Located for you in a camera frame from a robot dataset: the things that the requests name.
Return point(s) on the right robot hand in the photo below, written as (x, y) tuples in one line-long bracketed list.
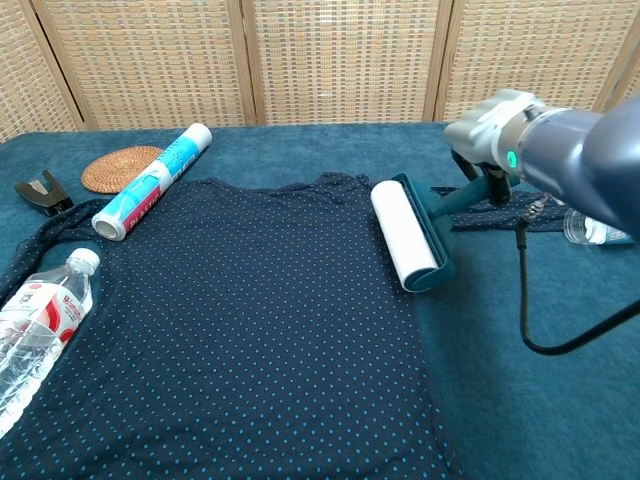
[(490, 125)]

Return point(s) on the teal lint roller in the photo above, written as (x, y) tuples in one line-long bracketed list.
[(407, 230)]

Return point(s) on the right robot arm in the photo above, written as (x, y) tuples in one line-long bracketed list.
[(575, 150)]

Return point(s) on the navy polka dot shirt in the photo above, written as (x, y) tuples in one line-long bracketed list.
[(250, 325)]

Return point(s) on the woven folding screen panel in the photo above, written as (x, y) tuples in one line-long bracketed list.
[(25, 75), (631, 65), (345, 60), (145, 60), (530, 45)]

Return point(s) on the small clear bottle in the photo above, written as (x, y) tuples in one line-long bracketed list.
[(590, 230)]

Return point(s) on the blue table cover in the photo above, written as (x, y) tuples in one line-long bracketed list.
[(525, 400)]

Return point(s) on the plastic wrap roll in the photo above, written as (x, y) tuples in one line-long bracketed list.
[(150, 182)]

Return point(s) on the round woven coaster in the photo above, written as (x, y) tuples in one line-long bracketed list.
[(117, 167)]

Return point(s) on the large clear water bottle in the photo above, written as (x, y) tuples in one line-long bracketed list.
[(35, 330)]

